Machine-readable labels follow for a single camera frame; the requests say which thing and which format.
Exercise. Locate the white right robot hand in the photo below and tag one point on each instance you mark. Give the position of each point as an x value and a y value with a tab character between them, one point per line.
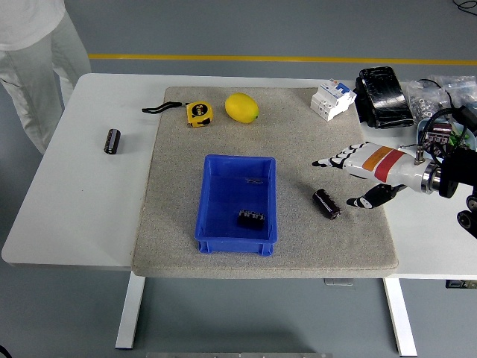
387	166

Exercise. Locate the grey-brown mat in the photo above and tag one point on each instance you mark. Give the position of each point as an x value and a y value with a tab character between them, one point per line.
298	149

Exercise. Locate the grey table bracket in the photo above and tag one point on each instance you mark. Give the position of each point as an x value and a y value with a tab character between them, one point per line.
338	282

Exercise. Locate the black wrapped pouch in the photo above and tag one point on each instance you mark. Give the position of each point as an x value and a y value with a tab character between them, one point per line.
384	97

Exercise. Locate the black table control panel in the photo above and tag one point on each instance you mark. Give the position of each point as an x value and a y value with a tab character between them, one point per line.
460	283

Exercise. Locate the white table leg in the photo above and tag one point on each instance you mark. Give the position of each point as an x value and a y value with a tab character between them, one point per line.
129	313
400	317

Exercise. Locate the blue plastic box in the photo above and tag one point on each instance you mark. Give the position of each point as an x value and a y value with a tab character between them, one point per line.
231	201

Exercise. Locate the yellow tape measure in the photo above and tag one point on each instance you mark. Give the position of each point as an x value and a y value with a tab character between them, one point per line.
199	113

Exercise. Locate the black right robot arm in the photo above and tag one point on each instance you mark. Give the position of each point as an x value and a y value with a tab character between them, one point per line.
452	173

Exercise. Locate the light blue bowl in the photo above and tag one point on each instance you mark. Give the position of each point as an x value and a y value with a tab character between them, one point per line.
420	128

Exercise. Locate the yellow lemon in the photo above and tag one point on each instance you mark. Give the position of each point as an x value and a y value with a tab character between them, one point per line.
241	108

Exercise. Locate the black cylindrical battery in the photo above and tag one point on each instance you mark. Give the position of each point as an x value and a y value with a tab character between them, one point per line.
436	138
440	129
112	141
326	204
251	219

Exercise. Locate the person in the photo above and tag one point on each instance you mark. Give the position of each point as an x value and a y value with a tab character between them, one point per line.
33	56

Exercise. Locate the white blue circuit breaker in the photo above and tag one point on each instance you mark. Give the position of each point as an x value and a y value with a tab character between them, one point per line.
331	98

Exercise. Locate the clear bag of nuts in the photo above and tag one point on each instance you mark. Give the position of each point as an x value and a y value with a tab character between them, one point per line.
423	102

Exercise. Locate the green plastic clips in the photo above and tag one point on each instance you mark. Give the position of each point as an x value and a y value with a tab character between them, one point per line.
455	138

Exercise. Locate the clear plastic bag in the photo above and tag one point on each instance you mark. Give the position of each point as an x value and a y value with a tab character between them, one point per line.
460	87

